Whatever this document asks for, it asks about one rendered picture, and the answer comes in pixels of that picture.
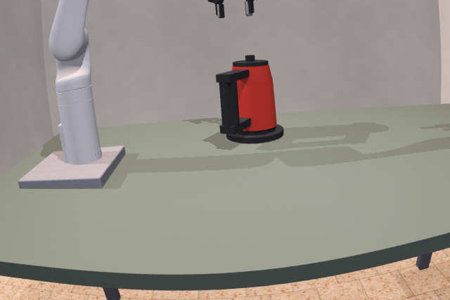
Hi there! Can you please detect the red kettle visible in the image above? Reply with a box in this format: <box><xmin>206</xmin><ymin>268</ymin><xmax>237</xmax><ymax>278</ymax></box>
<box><xmin>216</xmin><ymin>55</ymin><xmax>276</xmax><ymax>136</ymax></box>

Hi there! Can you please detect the black round disk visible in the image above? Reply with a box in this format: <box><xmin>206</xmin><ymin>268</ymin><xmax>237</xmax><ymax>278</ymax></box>
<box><xmin>226</xmin><ymin>124</ymin><xmax>283</xmax><ymax>143</ymax></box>

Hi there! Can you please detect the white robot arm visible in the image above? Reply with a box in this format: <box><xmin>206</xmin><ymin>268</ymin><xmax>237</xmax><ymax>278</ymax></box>
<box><xmin>49</xmin><ymin>0</ymin><xmax>102</xmax><ymax>165</ymax></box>

